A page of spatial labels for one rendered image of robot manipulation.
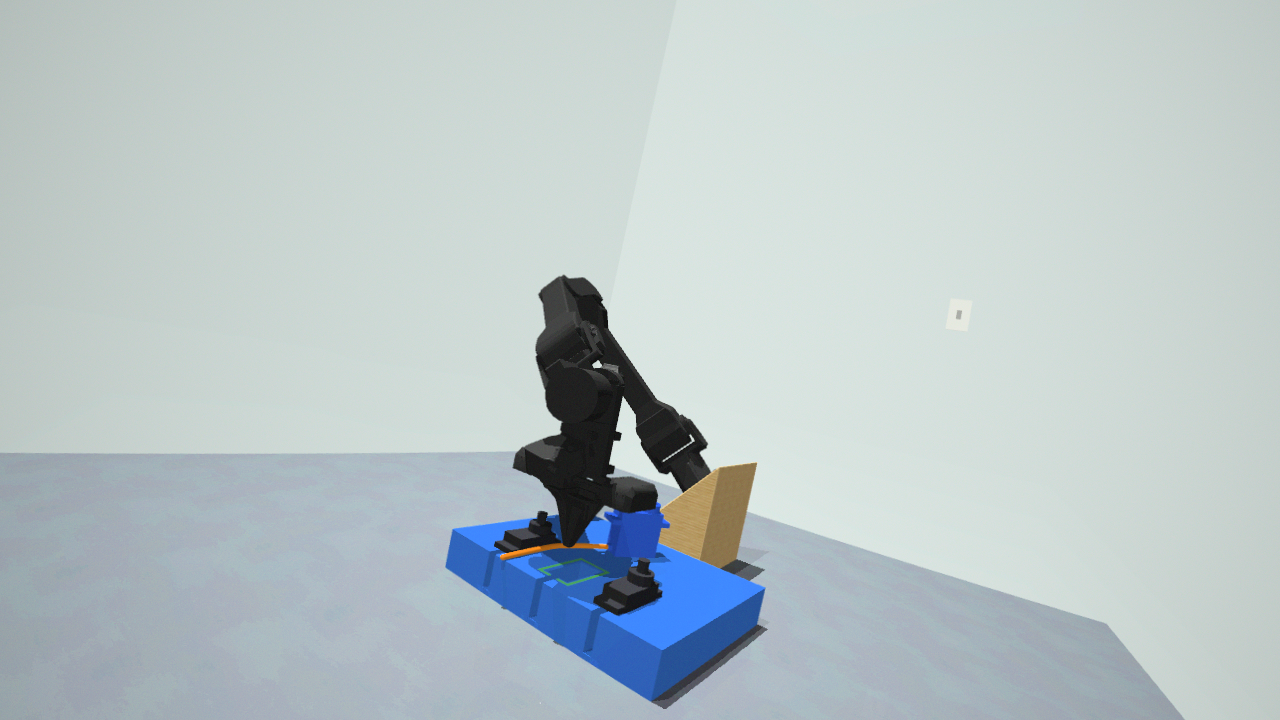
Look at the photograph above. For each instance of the blue rectangular platform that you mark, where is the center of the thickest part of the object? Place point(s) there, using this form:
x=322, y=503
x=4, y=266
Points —
x=645, y=622

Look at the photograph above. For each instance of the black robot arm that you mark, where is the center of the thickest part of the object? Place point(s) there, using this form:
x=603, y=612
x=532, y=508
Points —
x=576, y=335

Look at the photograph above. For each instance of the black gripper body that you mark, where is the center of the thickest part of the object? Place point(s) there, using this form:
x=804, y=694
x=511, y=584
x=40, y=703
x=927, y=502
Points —
x=625, y=494

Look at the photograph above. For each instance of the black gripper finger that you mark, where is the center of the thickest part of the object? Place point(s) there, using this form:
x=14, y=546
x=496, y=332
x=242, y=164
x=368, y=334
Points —
x=582, y=512
x=564, y=506

